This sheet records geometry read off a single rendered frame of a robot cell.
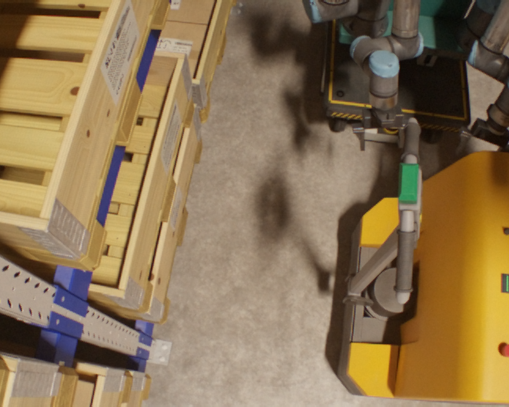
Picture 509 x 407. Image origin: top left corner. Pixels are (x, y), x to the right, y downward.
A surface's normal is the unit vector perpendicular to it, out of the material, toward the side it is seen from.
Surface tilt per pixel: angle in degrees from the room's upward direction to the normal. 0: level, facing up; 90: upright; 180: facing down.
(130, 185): 0
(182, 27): 0
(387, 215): 22
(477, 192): 45
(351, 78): 0
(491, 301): 14
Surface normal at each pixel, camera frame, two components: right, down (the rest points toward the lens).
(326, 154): 0.00, -0.34
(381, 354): -0.37, -0.37
